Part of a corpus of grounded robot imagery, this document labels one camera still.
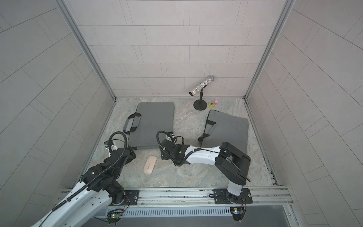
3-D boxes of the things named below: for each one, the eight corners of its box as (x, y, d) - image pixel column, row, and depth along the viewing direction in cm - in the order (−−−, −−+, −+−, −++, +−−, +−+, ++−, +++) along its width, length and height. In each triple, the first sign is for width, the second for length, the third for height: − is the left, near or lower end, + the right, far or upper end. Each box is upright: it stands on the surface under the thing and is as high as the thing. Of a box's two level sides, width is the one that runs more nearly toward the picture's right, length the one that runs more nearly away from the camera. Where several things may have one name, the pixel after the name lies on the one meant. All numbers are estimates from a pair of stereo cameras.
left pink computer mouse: (142, 173, 81) (142, 172, 79) (148, 156, 87) (148, 155, 85) (152, 175, 80) (151, 174, 78) (157, 157, 86) (157, 156, 85)
